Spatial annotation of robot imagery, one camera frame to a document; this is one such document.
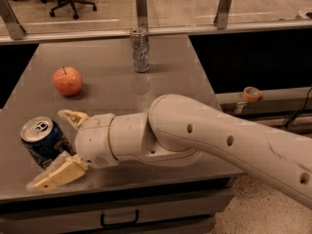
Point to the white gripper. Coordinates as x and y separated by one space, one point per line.
94 140

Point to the blue pepsi can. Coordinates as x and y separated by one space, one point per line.
44 140

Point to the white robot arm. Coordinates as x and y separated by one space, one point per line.
174 131

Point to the silver redbull can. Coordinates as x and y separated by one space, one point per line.
140 46

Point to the red apple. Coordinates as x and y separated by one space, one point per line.
68 81

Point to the grey cabinet drawer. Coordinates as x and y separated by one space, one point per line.
181 213

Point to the orange tape roll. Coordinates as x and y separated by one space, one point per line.
251 94

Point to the black drawer handle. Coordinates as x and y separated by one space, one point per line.
118 218

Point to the left metal bracket post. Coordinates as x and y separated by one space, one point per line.
14 28

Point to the metal bracket post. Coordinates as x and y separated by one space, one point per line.
14 28
222 14
142 13

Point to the middle metal bracket post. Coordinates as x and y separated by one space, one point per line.
142 13

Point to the right metal bracket post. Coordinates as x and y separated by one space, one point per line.
222 14

